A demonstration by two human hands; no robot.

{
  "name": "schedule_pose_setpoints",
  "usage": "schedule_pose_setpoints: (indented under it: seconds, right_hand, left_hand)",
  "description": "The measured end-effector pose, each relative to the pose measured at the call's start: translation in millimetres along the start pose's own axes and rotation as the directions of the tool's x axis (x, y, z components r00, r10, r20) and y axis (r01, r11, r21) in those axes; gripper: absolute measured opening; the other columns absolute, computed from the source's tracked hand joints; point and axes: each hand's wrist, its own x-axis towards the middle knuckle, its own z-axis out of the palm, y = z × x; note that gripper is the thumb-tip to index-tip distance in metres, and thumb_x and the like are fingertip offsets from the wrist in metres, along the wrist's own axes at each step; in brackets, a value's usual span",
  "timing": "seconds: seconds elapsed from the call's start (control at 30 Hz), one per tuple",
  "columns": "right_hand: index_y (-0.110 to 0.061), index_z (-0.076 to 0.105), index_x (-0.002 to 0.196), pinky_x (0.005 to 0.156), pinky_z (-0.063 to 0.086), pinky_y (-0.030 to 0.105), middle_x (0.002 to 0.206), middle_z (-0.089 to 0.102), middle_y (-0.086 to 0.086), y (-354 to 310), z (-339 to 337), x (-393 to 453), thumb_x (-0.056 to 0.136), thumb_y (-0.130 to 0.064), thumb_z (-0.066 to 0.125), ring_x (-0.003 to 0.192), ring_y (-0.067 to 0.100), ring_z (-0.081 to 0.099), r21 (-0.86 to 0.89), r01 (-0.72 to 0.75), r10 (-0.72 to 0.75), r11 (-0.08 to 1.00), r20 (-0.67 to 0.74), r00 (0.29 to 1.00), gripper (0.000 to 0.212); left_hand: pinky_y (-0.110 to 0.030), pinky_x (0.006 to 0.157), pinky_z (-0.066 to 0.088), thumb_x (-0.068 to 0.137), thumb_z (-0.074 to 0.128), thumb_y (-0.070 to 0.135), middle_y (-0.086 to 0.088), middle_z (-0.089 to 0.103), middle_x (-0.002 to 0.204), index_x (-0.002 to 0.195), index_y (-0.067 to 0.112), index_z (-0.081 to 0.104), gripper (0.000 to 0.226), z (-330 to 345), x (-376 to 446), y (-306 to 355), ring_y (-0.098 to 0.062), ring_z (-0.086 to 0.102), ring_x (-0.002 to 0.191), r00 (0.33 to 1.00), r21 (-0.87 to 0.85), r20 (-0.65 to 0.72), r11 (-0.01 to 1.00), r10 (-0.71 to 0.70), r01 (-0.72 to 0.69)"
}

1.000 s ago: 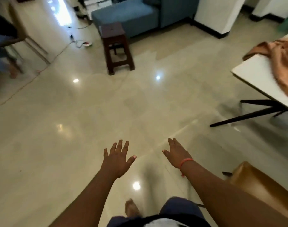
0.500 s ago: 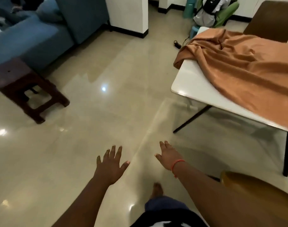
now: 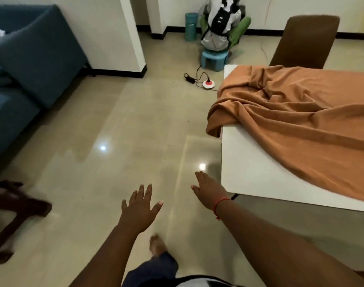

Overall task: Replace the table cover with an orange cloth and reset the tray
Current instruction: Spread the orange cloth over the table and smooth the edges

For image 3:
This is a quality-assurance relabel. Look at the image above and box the person's right hand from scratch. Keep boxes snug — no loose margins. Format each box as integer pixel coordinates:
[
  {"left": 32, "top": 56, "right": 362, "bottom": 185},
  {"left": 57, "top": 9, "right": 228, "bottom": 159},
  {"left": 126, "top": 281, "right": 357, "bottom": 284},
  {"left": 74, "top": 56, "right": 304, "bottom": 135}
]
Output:
[{"left": 191, "top": 171, "right": 230, "bottom": 211}]

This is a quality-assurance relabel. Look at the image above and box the person's left hand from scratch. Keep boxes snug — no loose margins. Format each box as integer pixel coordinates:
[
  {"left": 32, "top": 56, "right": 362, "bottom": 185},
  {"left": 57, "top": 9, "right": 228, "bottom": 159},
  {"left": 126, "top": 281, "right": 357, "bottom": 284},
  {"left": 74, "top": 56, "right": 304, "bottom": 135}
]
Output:
[{"left": 118, "top": 184, "right": 164, "bottom": 234}]

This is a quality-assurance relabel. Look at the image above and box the person's left forearm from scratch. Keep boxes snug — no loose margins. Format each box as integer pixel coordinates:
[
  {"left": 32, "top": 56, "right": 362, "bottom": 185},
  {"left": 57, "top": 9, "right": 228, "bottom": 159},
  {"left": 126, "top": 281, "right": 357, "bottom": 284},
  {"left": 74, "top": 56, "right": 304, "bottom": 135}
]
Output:
[{"left": 69, "top": 223, "right": 141, "bottom": 287}]

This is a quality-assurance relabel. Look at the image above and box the person's right forearm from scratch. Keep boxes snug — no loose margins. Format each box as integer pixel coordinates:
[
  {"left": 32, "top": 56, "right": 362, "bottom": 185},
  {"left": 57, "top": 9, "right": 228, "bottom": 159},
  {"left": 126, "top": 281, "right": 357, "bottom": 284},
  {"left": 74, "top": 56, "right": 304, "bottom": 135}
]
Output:
[{"left": 215, "top": 200, "right": 364, "bottom": 287}]

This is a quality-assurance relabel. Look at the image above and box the person's bare foot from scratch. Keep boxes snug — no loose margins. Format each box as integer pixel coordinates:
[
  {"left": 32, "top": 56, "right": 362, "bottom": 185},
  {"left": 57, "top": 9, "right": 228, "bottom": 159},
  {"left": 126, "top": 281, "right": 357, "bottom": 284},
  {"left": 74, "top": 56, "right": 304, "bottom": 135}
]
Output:
[{"left": 149, "top": 233, "right": 168, "bottom": 257}]

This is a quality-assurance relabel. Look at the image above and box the person's blue jeans leg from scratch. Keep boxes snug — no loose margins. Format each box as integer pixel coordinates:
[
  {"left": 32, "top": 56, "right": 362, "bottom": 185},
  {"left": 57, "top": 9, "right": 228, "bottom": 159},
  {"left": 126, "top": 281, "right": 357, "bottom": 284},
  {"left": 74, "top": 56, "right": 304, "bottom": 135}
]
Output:
[{"left": 122, "top": 251, "right": 179, "bottom": 287}]

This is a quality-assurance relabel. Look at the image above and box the person's black and white shirt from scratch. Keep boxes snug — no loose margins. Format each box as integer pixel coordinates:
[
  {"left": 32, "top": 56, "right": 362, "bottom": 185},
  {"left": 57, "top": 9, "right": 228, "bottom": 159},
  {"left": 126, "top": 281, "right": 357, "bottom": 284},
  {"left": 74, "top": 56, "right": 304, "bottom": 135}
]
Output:
[{"left": 139, "top": 275, "right": 245, "bottom": 287}]

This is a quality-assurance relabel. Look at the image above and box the orange cloth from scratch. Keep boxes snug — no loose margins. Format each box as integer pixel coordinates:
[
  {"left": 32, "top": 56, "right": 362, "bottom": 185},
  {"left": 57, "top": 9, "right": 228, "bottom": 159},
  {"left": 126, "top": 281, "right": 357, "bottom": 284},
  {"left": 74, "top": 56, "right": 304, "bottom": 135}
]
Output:
[{"left": 206, "top": 65, "right": 364, "bottom": 203}]

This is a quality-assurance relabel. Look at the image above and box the light blue plastic stool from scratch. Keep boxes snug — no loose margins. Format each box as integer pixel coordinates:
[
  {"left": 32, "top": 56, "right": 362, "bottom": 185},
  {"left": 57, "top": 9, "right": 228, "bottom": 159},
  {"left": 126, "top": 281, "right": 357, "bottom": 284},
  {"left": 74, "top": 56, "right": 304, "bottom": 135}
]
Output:
[{"left": 201, "top": 49, "right": 230, "bottom": 72}]

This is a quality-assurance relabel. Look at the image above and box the blue sofa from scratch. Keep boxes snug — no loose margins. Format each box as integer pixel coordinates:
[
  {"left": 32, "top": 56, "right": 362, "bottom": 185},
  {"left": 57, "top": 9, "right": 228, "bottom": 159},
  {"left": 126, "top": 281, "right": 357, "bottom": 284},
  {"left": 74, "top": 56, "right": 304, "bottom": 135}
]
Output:
[{"left": 0, "top": 3, "right": 89, "bottom": 171}]

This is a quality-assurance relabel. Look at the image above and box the teal plastic bin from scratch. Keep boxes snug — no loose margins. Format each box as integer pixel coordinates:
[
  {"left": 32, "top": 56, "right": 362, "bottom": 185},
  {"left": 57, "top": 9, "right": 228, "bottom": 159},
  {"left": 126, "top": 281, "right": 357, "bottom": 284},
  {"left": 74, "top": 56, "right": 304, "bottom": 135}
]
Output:
[{"left": 185, "top": 12, "right": 199, "bottom": 42}]

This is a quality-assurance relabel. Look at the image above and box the blue sofa cushion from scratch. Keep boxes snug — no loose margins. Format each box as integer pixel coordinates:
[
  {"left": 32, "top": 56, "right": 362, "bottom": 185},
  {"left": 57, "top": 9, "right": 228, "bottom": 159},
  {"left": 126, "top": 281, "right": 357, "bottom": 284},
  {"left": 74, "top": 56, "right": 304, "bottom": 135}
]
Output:
[{"left": 0, "top": 5, "right": 89, "bottom": 109}]

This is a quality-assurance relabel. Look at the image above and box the black backpack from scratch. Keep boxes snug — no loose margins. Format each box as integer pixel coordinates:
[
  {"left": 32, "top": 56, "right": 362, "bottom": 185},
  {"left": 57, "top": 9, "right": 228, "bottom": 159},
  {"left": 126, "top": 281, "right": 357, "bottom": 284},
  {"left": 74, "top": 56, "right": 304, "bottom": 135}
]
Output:
[{"left": 201, "top": 0, "right": 242, "bottom": 41}]

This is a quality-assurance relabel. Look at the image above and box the brown chair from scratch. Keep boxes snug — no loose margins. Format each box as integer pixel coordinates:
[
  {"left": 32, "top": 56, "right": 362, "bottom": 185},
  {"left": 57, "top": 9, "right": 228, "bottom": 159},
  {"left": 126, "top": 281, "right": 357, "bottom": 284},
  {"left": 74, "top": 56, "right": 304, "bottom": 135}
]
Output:
[{"left": 269, "top": 15, "right": 341, "bottom": 70}]

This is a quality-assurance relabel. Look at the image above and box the red string bracelet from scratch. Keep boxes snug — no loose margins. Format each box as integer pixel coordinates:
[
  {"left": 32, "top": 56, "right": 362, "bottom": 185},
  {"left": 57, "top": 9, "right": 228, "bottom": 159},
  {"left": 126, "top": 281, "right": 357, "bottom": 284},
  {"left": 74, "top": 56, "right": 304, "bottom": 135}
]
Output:
[{"left": 212, "top": 197, "right": 231, "bottom": 221}]

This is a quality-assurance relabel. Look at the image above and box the black cable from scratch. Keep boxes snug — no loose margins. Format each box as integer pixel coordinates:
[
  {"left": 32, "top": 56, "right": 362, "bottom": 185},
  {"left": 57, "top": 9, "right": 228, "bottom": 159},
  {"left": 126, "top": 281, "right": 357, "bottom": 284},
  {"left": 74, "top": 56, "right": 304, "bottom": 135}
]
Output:
[{"left": 195, "top": 64, "right": 218, "bottom": 92}]

